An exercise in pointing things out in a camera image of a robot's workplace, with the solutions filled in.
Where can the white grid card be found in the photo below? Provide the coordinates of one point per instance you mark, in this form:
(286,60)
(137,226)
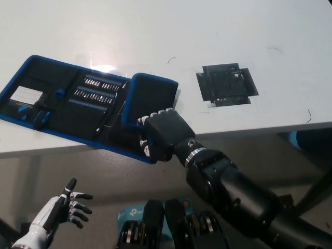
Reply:
(26,96)

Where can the teal tp-link box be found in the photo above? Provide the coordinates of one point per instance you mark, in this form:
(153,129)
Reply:
(132,214)

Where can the black blue tweezers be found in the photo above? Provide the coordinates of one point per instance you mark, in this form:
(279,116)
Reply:
(42,119)

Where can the black table leg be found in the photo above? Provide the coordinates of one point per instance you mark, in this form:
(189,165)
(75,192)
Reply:
(317,186)

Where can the thin L-shaped metal rod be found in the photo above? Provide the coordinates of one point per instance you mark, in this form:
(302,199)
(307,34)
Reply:
(122,103)

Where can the blue round opening pick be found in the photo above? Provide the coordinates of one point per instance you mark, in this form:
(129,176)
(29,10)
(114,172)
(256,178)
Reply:
(59,93)

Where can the row of steel screwdriver bits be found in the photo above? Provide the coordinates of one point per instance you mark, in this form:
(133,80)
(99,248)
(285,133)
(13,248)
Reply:
(102,83)
(93,96)

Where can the blue triangular pick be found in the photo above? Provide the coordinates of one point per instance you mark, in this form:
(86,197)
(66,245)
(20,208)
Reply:
(24,112)

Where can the black tape patch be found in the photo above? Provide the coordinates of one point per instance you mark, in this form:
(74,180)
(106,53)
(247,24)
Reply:
(227,84)

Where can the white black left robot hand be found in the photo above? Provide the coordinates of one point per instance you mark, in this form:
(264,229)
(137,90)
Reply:
(54,210)

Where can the black robot left body block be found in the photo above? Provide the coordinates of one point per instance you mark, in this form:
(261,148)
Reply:
(147,228)

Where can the blue object under table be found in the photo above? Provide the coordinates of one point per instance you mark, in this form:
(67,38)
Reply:
(294,140)

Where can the black blue-edged fabric toolkit case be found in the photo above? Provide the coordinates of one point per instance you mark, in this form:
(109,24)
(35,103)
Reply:
(77,116)

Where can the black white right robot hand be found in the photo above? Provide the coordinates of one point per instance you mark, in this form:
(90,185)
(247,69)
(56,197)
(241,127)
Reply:
(166,129)

